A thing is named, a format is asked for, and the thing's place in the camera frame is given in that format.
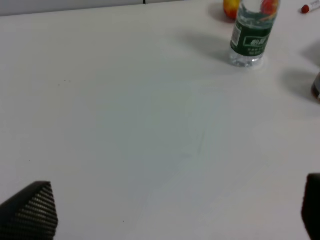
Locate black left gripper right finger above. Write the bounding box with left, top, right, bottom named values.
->
left=301, top=173, right=320, bottom=240

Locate left gripper black carbon-fibre left finger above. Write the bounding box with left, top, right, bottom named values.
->
left=0, top=181, right=59, bottom=240

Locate black and gold can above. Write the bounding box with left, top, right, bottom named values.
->
left=311, top=73, right=320, bottom=101

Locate green-label water bottle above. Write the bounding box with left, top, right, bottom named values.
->
left=229, top=0, right=281, bottom=68

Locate red whiteboard marker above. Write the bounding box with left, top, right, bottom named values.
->
left=300, top=0, right=320, bottom=14

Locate red yellow toy ball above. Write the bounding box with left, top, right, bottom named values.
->
left=223, top=0, right=240, bottom=20

